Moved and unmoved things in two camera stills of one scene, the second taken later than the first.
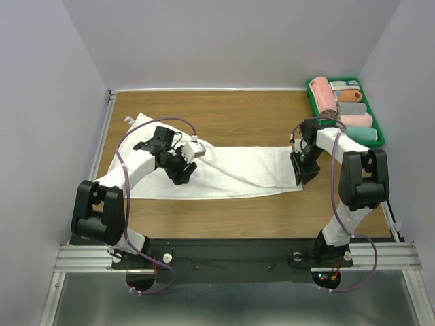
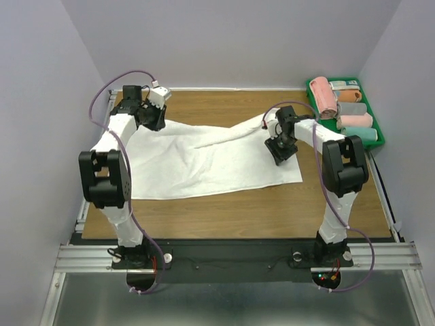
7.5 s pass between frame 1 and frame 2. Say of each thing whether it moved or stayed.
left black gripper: moved
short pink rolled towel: stayed
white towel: moved
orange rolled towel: stayed
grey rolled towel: stayed
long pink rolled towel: stayed
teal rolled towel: stayed
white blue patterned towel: stayed
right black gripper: moved
